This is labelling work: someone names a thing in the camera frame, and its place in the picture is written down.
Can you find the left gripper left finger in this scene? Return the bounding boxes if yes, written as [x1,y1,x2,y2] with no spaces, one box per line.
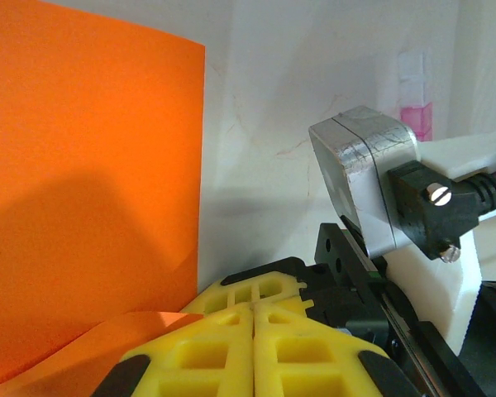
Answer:
[90,304,256,397]

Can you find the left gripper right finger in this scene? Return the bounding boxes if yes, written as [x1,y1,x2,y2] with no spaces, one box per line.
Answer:
[253,308,403,397]

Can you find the orange paper sheet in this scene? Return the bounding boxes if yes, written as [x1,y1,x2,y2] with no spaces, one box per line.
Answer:
[0,0,207,397]

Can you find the pink clear plastic box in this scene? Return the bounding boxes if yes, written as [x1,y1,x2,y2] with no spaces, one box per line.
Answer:
[398,50,435,141]

